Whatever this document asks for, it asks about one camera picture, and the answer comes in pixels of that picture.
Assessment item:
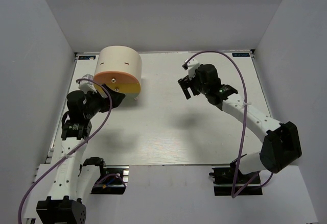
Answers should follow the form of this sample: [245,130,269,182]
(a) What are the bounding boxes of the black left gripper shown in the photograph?
[84,84,125,119]

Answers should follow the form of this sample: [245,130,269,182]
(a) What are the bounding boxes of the beige orange drawer container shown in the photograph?
[94,46,143,99]

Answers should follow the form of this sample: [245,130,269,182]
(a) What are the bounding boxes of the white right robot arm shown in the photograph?
[178,60,302,183]

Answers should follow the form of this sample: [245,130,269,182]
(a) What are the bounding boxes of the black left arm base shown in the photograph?
[79,157,129,195]

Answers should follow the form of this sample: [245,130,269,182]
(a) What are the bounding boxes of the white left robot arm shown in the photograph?
[36,79,125,223]

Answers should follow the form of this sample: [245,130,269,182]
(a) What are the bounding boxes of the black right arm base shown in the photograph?
[209,166,263,196]

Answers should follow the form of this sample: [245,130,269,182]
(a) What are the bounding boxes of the blue left corner label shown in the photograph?
[78,55,96,60]

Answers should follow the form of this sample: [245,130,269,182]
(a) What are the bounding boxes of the blue corner label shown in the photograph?
[232,53,250,57]
[78,55,96,60]

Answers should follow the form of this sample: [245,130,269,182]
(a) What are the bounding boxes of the blue right corner label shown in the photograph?
[232,53,250,57]

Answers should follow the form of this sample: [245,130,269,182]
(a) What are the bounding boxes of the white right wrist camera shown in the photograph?
[182,58,200,80]

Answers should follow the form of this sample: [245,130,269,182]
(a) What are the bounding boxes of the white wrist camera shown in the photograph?
[76,74,97,94]
[182,58,200,80]

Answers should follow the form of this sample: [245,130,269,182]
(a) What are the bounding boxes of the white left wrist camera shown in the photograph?
[76,74,97,94]

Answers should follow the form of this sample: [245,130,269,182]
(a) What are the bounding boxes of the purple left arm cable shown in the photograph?
[16,78,113,223]

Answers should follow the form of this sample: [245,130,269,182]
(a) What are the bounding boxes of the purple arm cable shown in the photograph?
[16,78,113,223]
[184,50,275,198]

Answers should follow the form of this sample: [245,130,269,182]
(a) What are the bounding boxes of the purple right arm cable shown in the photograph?
[184,50,275,198]

